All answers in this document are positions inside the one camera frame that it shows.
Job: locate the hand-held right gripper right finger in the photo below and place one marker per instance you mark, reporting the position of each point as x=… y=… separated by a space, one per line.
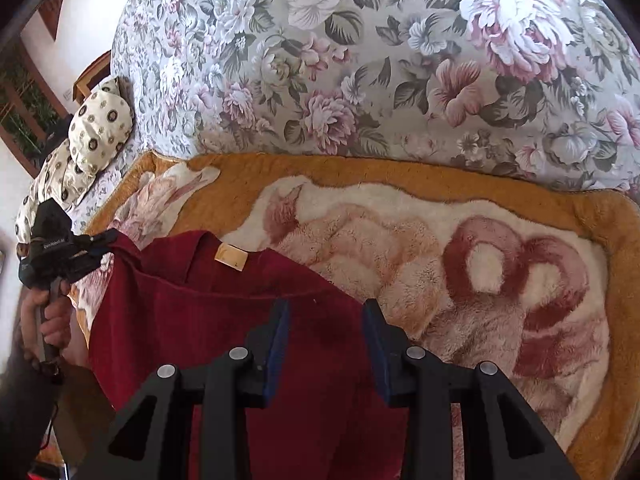
x=376 y=347

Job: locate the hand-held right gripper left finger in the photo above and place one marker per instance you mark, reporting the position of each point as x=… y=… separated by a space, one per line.
x=277 y=342

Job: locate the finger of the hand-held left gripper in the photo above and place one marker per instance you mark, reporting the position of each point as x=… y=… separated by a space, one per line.
x=99 y=246

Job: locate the dark red sweater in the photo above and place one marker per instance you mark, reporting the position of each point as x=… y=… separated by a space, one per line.
x=200 y=320

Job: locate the person's left forearm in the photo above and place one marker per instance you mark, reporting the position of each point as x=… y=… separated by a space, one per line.
x=22 y=415

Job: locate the person's left hand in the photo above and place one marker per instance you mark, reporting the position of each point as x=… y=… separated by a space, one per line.
x=55 y=325

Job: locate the cream pillow with dark circles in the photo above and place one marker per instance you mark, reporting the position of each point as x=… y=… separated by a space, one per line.
x=100 y=130
x=52 y=185

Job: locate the plush floral mat orange border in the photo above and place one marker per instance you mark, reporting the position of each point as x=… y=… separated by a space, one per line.
x=450 y=260

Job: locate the wooden framed window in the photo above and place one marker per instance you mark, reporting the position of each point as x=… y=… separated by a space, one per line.
x=27 y=95

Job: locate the wooden chair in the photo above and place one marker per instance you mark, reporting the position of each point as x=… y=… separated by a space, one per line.
x=92 y=77

